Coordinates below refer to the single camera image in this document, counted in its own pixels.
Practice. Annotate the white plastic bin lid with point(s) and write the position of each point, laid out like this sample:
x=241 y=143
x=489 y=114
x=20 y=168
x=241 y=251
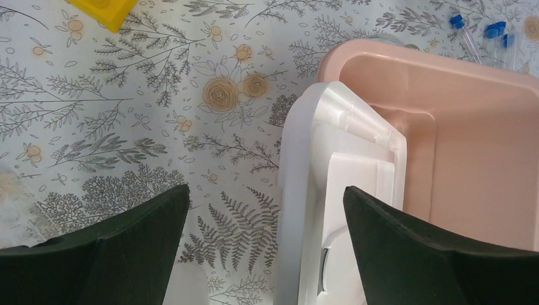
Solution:
x=331 y=139

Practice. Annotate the blue-capped test tube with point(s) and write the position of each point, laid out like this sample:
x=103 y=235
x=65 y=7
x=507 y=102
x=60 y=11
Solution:
x=458 y=23
x=492 y=41
x=509 y=44

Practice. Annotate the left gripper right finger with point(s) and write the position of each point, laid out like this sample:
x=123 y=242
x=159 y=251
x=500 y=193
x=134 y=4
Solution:
x=405 y=260

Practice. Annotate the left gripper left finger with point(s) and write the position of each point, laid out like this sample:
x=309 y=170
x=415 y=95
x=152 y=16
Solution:
x=125 y=259

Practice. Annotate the pink plastic bin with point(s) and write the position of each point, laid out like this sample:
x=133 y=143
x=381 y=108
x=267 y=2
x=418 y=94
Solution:
x=471 y=131

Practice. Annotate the yellow test tube rack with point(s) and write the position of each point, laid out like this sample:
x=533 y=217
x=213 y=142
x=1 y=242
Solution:
x=110 y=13

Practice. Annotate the floral table mat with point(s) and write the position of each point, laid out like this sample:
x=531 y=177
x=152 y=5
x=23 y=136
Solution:
x=94 y=123

